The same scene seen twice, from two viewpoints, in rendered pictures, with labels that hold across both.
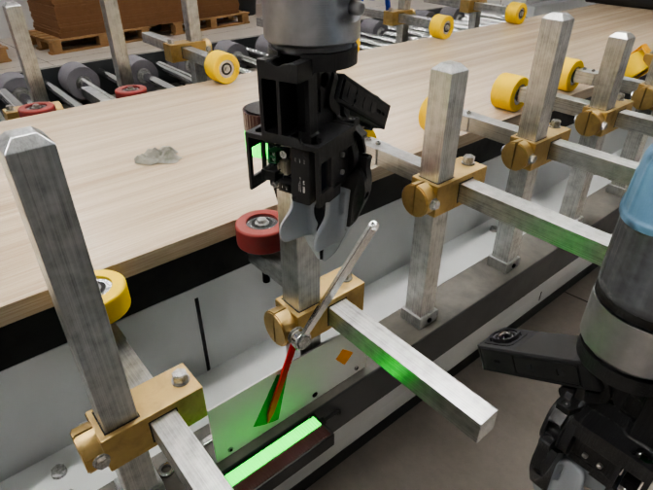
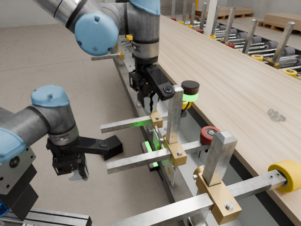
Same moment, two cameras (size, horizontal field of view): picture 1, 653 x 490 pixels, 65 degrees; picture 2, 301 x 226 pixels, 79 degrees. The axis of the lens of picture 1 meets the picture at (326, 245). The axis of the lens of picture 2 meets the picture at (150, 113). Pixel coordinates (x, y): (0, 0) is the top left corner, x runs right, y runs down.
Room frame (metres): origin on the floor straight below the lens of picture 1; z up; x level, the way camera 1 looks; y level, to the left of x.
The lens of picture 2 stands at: (0.64, -0.48, 1.39)
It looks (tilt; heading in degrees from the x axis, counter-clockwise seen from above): 37 degrees down; 112
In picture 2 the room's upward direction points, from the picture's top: straight up
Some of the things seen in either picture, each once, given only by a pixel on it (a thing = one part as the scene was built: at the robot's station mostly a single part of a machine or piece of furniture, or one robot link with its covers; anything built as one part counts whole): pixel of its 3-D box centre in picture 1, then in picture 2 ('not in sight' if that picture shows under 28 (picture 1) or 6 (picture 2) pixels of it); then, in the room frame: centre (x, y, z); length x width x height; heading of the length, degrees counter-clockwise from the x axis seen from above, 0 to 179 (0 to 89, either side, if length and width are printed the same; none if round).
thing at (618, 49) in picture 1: (587, 154); not in sight; (1.00, -0.54, 0.87); 0.04 x 0.04 x 0.48; 40
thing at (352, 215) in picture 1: (344, 181); (144, 95); (0.43, -0.02, 1.09); 0.05 x 0.02 x 0.09; 60
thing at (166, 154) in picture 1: (157, 152); (277, 114); (0.91, 0.32, 0.91); 0.09 x 0.07 x 0.02; 106
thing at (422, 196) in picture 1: (443, 187); (213, 191); (0.70, -0.18, 0.95); 0.14 x 0.06 x 0.05; 130
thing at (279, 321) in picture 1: (314, 306); (174, 148); (0.54, 0.02, 0.85); 0.14 x 0.06 x 0.05; 130
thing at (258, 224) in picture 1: (263, 251); (208, 141); (0.66, 0.10, 0.85); 0.08 x 0.08 x 0.11
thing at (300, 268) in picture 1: (301, 297); (171, 139); (0.52, 0.03, 0.87); 0.04 x 0.04 x 0.48; 40
